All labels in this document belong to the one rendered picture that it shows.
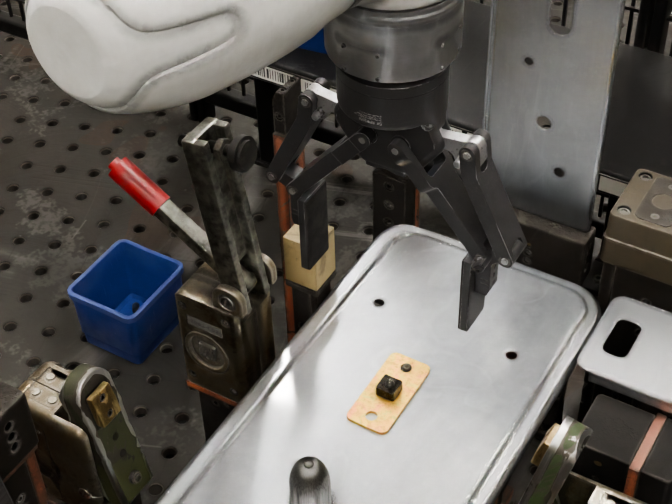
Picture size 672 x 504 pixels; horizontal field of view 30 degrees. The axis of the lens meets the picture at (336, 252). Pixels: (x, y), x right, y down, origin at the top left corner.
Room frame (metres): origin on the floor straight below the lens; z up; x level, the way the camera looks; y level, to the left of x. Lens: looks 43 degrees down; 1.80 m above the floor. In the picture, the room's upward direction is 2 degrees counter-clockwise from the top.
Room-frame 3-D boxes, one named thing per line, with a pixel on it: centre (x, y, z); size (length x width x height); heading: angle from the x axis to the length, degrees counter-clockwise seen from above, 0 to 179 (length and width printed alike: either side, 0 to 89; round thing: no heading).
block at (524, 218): (0.90, -0.19, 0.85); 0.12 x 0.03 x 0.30; 58
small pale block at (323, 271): (0.82, 0.02, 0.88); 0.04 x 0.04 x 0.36; 58
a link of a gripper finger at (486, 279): (0.64, -0.11, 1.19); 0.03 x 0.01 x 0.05; 58
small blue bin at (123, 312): (1.06, 0.25, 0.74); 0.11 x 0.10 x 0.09; 148
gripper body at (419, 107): (0.69, -0.04, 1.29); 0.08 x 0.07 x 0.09; 58
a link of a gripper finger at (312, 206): (0.72, 0.02, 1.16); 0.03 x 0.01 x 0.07; 148
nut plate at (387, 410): (0.69, -0.04, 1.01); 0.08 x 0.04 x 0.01; 148
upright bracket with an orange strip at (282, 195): (0.85, 0.04, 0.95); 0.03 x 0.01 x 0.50; 148
